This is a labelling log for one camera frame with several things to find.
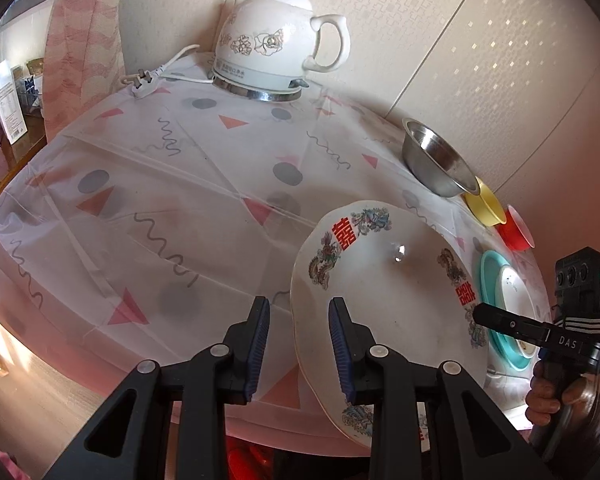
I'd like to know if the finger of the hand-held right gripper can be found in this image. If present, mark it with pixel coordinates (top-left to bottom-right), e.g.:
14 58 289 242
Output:
472 302 551 350

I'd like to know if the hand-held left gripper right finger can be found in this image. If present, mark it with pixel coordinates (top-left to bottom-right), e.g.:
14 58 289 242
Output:
327 296 556 480

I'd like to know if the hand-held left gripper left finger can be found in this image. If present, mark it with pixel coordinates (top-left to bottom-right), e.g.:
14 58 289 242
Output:
45 296 272 480

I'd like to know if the large white printed plate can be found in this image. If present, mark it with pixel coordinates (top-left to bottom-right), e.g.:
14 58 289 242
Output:
290 200 491 450

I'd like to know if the red plastic bowl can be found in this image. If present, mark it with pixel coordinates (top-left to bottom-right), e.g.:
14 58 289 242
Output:
496 205 536 252

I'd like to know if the person's right hand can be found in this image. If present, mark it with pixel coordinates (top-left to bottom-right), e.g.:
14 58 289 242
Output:
525 360 596 428

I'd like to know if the teal plastic plate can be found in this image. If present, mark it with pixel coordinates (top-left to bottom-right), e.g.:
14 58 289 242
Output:
480 249 543 372

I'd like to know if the red plastic stool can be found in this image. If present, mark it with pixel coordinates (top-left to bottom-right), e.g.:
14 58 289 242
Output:
225 440 301 480

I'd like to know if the yellow plastic bowl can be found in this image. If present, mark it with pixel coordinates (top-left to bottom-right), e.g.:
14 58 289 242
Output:
464 177 507 227

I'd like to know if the white patterned tablecloth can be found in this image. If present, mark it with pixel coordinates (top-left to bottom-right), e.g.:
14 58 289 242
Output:
0 77 551 456

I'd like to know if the stainless steel bowl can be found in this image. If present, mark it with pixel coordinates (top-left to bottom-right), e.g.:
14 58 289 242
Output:
401 118 481 198

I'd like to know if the steel kettle base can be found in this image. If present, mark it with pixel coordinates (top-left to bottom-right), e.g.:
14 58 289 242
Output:
207 57 309 104

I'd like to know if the wooden cabinet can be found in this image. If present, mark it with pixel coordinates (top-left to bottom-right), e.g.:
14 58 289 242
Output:
0 110 48 211

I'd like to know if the white ceramic electric kettle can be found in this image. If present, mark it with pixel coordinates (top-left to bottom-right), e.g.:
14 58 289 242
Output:
215 0 351 86

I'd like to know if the white printed carton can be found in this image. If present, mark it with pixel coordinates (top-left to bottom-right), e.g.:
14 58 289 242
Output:
0 60 28 143

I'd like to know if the pink striped curtain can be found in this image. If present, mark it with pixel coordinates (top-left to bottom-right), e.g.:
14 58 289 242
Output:
44 0 127 143

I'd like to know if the white power cord with plug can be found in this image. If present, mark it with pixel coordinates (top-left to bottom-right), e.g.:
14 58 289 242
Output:
121 44 216 100

